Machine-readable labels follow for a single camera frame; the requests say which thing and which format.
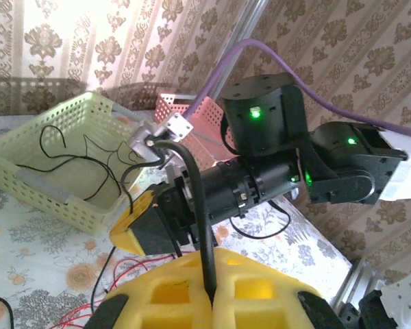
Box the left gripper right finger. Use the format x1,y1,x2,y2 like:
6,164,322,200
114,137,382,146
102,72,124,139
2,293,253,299
212,248,347,329

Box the pale green perforated basket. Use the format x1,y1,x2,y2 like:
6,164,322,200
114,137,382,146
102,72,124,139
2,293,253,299
0,90,151,237

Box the black gripper wire loop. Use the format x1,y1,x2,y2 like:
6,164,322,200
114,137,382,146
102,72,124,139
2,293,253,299
228,201,292,240

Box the aluminium frame rail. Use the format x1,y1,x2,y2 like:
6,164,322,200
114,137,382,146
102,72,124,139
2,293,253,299
332,258,381,313

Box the pink perforated basket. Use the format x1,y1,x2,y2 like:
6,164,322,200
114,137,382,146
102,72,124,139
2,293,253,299
153,92,240,162

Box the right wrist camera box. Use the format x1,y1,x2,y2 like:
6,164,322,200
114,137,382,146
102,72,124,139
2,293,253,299
128,112,195,169

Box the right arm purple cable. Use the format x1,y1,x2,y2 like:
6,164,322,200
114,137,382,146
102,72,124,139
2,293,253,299
184,38,411,140

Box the aluminium frame post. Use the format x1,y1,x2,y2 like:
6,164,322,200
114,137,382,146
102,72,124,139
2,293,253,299
207,0,273,103

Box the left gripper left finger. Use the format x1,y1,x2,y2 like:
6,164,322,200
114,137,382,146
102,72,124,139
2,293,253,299
85,253,215,329

